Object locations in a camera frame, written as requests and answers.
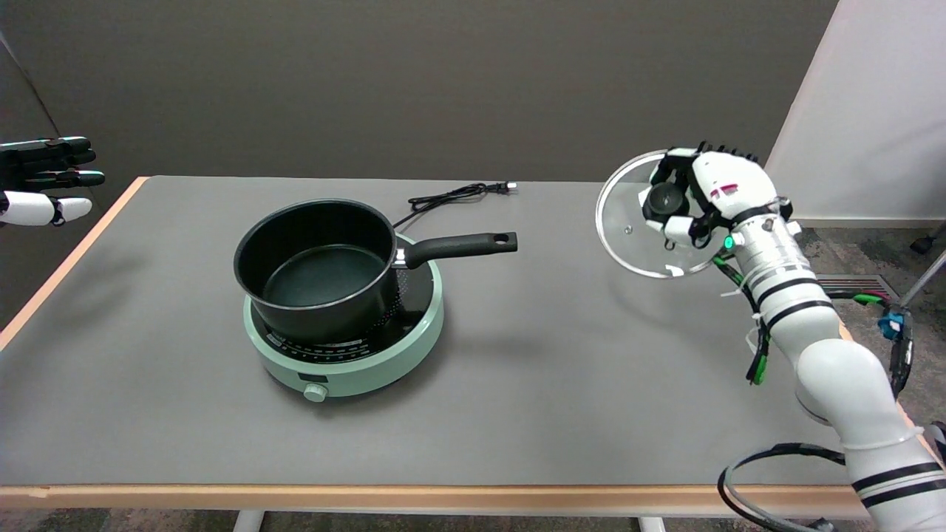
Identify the black robot cable with green end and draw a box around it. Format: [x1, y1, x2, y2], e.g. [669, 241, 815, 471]
[712, 253, 771, 386]

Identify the black robot cable with blue connector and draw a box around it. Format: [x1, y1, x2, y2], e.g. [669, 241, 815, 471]
[717, 290, 946, 532]

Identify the chair base with caster wheels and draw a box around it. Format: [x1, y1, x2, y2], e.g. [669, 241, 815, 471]
[896, 222, 946, 311]

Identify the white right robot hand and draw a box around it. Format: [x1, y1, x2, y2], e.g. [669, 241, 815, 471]
[642, 142, 793, 248]

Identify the floor vent grille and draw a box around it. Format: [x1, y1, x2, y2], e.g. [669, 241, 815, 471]
[815, 275, 899, 301]

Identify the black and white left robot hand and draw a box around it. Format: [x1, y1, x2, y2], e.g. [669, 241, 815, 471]
[0, 137, 106, 228]

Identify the glass pot lid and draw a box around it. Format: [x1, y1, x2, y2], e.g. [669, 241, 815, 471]
[595, 150, 723, 279]

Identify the mint green induction cooker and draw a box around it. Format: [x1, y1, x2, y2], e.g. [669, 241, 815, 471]
[243, 233, 446, 403]

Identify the black saucepan with handle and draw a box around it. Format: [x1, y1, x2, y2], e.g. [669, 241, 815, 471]
[234, 198, 518, 344]

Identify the black power cord with plug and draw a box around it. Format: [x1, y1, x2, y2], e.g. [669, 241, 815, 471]
[392, 181, 517, 230]

